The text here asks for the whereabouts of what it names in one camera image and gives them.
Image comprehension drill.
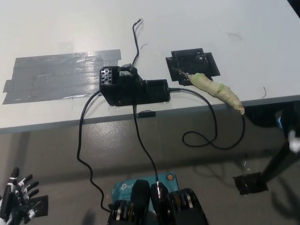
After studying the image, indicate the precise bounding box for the thin black wire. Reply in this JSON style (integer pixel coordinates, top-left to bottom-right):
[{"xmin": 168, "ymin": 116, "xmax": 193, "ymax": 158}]
[{"xmin": 132, "ymin": 18, "xmax": 143, "ymax": 66}]

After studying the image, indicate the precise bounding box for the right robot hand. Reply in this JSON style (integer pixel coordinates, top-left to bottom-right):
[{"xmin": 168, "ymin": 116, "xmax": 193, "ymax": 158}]
[{"xmin": 289, "ymin": 130, "xmax": 300, "ymax": 152}]

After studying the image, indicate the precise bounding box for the grey duct tape patch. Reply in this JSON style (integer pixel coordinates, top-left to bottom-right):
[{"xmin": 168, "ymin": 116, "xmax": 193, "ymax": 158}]
[{"xmin": 2, "ymin": 49, "xmax": 123, "ymax": 105}]

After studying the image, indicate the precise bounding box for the black floor tape under leg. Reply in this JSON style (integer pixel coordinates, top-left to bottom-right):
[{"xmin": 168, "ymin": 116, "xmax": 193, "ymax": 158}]
[{"xmin": 233, "ymin": 172, "xmax": 269, "ymax": 195}]

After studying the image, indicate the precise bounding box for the teal tp-link box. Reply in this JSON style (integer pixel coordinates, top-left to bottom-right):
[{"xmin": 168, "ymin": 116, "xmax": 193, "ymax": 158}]
[{"xmin": 111, "ymin": 172, "xmax": 181, "ymax": 211}]

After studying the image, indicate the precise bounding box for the long curvy black cable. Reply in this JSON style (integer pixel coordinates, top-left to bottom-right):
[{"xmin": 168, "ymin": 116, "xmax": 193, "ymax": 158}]
[{"xmin": 76, "ymin": 91, "xmax": 113, "ymax": 213}]

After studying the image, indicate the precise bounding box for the black tape patch on table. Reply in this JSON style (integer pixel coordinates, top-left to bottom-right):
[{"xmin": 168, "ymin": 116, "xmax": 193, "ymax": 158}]
[{"xmin": 165, "ymin": 48, "xmax": 221, "ymax": 85}]

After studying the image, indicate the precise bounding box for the small black tape strip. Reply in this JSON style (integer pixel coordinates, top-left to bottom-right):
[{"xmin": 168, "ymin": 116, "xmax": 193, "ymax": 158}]
[{"xmin": 138, "ymin": 110, "xmax": 157, "ymax": 119}]

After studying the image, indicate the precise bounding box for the black robot torso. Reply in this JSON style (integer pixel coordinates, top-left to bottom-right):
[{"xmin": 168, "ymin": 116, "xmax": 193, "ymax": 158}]
[{"xmin": 106, "ymin": 179, "xmax": 210, "ymax": 225}]

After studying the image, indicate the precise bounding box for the black soldering iron base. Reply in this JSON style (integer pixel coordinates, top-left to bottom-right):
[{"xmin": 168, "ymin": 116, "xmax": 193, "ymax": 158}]
[{"xmin": 99, "ymin": 63, "xmax": 171, "ymax": 107}]

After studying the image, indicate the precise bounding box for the straight black cable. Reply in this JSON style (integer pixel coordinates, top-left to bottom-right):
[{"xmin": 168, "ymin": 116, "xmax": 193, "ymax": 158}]
[{"xmin": 133, "ymin": 103, "xmax": 161, "ymax": 188}]

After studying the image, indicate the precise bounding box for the black floor tape square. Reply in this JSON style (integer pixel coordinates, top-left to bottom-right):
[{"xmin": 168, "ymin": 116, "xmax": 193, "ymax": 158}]
[{"xmin": 23, "ymin": 195, "xmax": 49, "ymax": 218}]

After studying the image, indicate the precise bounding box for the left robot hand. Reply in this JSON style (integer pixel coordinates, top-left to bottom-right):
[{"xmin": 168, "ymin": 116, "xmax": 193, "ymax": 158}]
[{"xmin": 0, "ymin": 167, "xmax": 40, "ymax": 225}]

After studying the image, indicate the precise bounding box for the dark under-table frame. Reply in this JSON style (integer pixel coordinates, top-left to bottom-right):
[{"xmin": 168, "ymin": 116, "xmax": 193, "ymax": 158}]
[{"xmin": 245, "ymin": 100, "xmax": 300, "ymax": 141}]

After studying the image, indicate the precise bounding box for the tape-wrapped soldering iron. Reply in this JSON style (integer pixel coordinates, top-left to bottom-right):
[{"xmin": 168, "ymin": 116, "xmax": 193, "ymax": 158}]
[{"xmin": 172, "ymin": 67, "xmax": 246, "ymax": 116}]

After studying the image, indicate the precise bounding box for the black soldering iron cable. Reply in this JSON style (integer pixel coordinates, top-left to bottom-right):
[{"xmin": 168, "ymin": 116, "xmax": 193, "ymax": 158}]
[{"xmin": 168, "ymin": 87, "xmax": 246, "ymax": 150}]

